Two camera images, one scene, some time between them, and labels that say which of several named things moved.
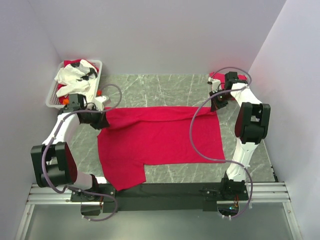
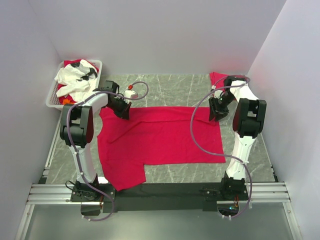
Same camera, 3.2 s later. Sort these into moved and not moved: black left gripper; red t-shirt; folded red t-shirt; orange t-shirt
Moved: black left gripper
Not moved: orange t-shirt; red t-shirt; folded red t-shirt
